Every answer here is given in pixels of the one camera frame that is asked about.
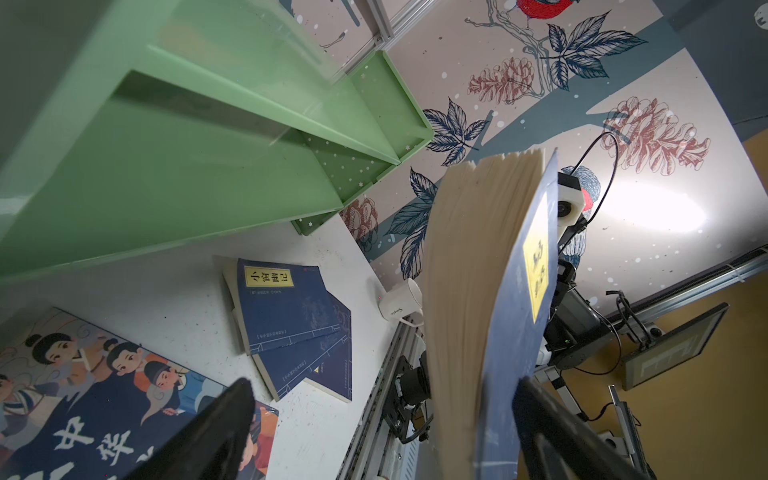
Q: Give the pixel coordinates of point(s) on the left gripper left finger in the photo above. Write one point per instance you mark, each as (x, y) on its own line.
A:
(211, 446)

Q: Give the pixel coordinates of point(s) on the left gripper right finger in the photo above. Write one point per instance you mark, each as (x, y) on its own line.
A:
(558, 445)

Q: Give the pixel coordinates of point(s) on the blue book small yellow label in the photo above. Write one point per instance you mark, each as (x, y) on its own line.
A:
(488, 280)

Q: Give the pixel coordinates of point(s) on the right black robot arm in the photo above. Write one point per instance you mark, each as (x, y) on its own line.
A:
(575, 332)

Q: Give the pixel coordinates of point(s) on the blue book under stack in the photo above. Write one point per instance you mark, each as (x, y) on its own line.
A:
(284, 368)

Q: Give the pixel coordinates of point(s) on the illustrated Chinese history book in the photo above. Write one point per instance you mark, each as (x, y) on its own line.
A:
(78, 402)

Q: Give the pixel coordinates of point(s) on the dark blue bottom book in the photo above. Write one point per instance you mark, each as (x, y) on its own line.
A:
(333, 375)

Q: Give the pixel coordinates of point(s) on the monitor on stand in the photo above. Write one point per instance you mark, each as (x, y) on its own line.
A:
(673, 348)

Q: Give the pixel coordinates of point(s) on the white ceramic mug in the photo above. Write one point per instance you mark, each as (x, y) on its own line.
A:
(402, 301)

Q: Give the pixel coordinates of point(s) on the green two-tier wooden shelf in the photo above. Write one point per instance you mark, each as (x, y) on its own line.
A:
(129, 127)

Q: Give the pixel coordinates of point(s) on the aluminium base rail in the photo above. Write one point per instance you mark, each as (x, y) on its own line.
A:
(396, 418)

